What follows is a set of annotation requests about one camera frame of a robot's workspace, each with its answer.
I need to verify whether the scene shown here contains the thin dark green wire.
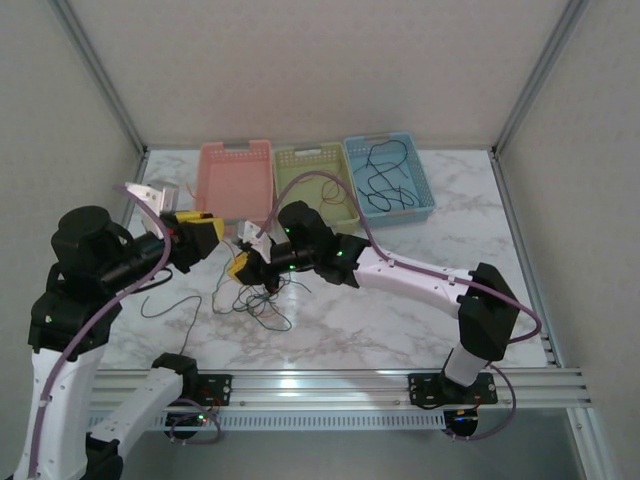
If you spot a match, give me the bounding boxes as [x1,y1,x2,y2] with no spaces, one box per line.
[233,279,281,321]

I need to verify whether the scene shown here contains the thin orange wire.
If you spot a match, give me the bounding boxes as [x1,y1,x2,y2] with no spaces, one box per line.
[184,181,241,266]

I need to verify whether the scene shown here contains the aluminium frame post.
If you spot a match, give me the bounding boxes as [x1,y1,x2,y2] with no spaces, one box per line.
[52,0,150,157]
[492,0,592,157]

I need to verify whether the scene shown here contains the pink plastic basket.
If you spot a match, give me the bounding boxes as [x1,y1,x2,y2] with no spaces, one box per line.
[193,139,274,237]

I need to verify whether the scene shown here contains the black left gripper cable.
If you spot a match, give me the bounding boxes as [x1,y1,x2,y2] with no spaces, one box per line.
[136,268,175,293]

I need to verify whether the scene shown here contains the bundle of coloured wires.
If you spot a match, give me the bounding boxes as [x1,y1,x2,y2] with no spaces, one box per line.
[249,292,294,334]

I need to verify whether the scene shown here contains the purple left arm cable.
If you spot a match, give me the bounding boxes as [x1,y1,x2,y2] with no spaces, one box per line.
[28,183,224,479]

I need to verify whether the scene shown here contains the aluminium side rail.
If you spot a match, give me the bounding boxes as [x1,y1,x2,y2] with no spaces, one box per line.
[74,148,150,371]
[489,148,562,370]

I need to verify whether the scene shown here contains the aluminium mounting rail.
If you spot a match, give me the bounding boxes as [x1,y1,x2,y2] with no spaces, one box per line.
[92,368,594,410]

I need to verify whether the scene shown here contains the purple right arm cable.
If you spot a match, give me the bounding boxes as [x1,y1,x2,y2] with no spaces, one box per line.
[255,170,544,442]

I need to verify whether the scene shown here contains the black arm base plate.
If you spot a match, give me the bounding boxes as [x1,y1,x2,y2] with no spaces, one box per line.
[172,373,234,407]
[407,372,500,407]

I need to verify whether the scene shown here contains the blue plastic basket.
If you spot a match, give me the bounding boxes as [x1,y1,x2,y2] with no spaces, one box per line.
[343,131,438,230]

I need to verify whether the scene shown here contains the green plastic basket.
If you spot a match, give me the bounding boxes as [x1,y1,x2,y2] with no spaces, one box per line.
[273,142,361,239]

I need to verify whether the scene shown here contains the slotted white cable duct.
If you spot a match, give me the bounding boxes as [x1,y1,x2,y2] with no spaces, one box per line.
[157,410,447,431]

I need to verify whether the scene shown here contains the black controller board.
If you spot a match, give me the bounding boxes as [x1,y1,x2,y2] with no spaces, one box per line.
[443,408,482,441]
[166,410,211,445]

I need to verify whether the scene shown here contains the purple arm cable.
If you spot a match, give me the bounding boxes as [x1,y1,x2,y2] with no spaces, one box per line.
[255,170,544,442]
[28,183,224,479]

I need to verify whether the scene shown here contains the thin grey-brown wire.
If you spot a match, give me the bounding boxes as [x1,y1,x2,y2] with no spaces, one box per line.
[141,295,202,354]

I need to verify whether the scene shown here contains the thin red wire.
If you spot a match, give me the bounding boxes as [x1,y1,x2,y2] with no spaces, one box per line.
[319,172,352,209]

